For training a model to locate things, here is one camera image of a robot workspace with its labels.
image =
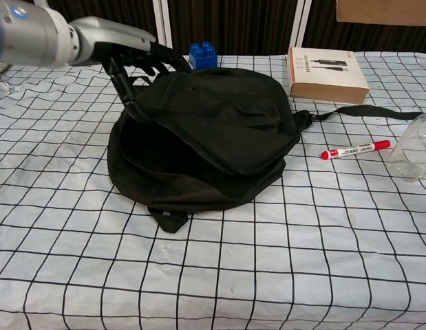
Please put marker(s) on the clear plastic bottle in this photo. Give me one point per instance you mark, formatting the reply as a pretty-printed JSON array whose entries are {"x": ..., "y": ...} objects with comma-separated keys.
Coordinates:
[{"x": 414, "y": 151}]

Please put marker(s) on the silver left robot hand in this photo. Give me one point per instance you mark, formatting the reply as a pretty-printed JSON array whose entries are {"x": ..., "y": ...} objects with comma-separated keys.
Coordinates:
[{"x": 106, "y": 38}]

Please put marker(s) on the black grid white tablecloth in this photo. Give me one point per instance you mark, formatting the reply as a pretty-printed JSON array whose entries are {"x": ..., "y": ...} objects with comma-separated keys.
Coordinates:
[{"x": 212, "y": 268}]

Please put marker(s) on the blue plastic building block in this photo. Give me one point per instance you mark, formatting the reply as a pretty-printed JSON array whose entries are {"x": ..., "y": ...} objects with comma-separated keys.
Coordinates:
[{"x": 203, "y": 56}]

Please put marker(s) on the black fabric backpack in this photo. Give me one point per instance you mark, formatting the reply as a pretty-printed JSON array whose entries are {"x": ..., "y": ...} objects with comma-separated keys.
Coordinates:
[{"x": 226, "y": 137}]

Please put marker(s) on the red capped marker pen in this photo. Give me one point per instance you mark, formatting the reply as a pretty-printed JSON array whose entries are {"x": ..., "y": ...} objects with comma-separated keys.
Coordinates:
[{"x": 353, "y": 150}]

